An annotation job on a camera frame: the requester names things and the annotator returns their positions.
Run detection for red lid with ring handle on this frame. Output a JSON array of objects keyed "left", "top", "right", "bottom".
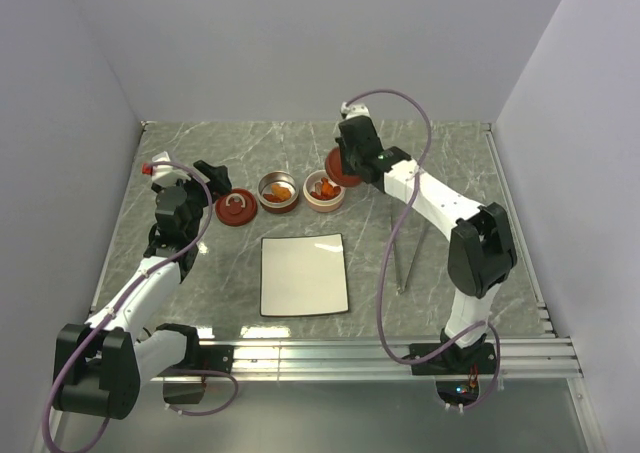
[{"left": 215, "top": 188, "right": 258, "bottom": 227}]

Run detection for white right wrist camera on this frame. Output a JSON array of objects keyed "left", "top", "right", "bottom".
[{"left": 340, "top": 102, "right": 370, "bottom": 120}]

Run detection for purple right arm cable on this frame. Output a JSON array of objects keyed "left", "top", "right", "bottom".
[{"left": 348, "top": 88, "right": 502, "bottom": 412}]

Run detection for pink cream round container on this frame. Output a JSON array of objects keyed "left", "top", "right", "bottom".
[{"left": 302, "top": 170, "right": 346, "bottom": 213}]

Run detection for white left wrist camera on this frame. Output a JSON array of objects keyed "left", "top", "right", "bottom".
[{"left": 141, "top": 151, "right": 181, "bottom": 188}]

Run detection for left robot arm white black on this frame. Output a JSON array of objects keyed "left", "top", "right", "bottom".
[{"left": 48, "top": 154, "right": 232, "bottom": 419}]

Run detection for orange fried chicken piece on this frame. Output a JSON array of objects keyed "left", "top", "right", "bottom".
[{"left": 271, "top": 184, "right": 292, "bottom": 203}]

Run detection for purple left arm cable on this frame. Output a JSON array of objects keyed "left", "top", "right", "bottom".
[{"left": 42, "top": 161, "right": 240, "bottom": 453}]

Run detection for large orange drumstick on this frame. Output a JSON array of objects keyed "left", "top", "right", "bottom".
[{"left": 320, "top": 177, "right": 337, "bottom": 201}]

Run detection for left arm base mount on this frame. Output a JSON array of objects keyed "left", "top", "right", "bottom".
[{"left": 156, "top": 323, "right": 234, "bottom": 406}]

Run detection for metal tongs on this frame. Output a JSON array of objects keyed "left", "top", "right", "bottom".
[{"left": 392, "top": 213, "right": 430, "bottom": 295}]

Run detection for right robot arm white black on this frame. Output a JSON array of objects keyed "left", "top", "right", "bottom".
[{"left": 336, "top": 110, "right": 517, "bottom": 373}]

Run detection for white square plate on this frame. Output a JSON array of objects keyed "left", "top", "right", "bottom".
[{"left": 260, "top": 233, "right": 349, "bottom": 318}]

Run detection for red lid with white tab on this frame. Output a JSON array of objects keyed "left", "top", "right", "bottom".
[{"left": 325, "top": 147, "right": 362, "bottom": 188}]

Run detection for aluminium rail frame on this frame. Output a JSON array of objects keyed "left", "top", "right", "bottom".
[{"left": 64, "top": 120, "right": 601, "bottom": 453}]

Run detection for steel bowl red base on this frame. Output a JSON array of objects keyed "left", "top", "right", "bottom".
[{"left": 257, "top": 171, "right": 299, "bottom": 214}]

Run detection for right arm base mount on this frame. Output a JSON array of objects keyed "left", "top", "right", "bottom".
[{"left": 411, "top": 340, "right": 498, "bottom": 376}]

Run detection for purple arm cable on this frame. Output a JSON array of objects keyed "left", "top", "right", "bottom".
[
  {"left": 348, "top": 88, "right": 502, "bottom": 412},
  {"left": 42, "top": 161, "right": 240, "bottom": 453}
]

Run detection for dark red curved sausage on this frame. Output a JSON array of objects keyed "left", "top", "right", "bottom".
[{"left": 262, "top": 194, "right": 281, "bottom": 203}]

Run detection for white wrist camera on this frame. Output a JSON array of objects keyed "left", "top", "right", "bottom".
[
  {"left": 141, "top": 151, "right": 181, "bottom": 188},
  {"left": 340, "top": 102, "right": 370, "bottom": 120}
]

